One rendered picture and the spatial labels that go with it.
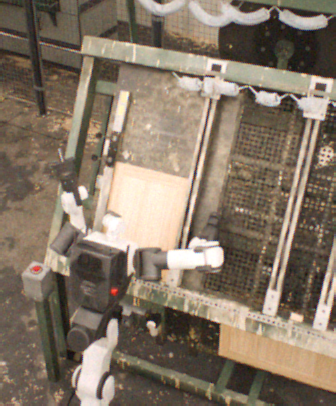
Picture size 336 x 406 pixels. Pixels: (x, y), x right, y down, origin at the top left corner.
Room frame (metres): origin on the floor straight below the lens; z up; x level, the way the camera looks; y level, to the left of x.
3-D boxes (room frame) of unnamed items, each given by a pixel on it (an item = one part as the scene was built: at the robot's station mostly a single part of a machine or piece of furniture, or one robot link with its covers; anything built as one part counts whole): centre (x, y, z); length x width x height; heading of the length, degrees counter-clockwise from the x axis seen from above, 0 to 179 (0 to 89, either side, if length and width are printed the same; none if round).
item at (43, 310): (2.45, 0.70, 0.38); 0.06 x 0.06 x 0.75; 68
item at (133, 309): (2.35, 0.27, 0.69); 0.50 x 0.14 x 0.24; 68
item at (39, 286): (2.45, 0.70, 0.84); 0.12 x 0.12 x 0.18; 68
